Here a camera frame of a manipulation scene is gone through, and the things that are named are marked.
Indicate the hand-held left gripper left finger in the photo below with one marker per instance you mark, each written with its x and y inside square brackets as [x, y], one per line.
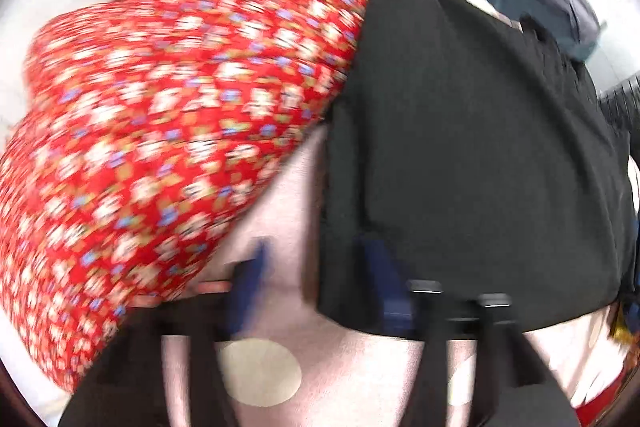
[252, 277]

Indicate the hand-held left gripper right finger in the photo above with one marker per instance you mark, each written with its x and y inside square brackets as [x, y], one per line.
[372, 272]

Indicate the black jacket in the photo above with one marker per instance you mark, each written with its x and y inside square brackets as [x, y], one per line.
[475, 157]

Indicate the white dotted bed sheet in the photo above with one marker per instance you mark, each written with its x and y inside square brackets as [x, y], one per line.
[285, 207]

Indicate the red printed blanket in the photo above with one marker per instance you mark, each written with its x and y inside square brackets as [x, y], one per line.
[175, 107]

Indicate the dark ribbed object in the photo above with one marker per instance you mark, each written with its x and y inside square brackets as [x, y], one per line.
[622, 107]

